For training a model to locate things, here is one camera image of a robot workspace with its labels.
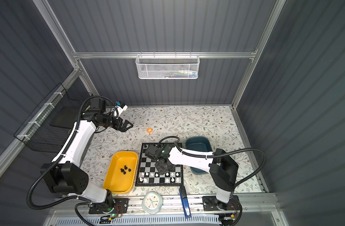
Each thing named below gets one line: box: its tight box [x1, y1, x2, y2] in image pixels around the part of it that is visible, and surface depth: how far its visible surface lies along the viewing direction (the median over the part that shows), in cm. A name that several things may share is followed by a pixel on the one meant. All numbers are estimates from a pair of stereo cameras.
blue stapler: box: [179, 185, 192, 219], surface depth 74 cm
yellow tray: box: [101, 150, 139, 194], surface depth 87 cm
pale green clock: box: [141, 191, 164, 215], surface depth 74 cm
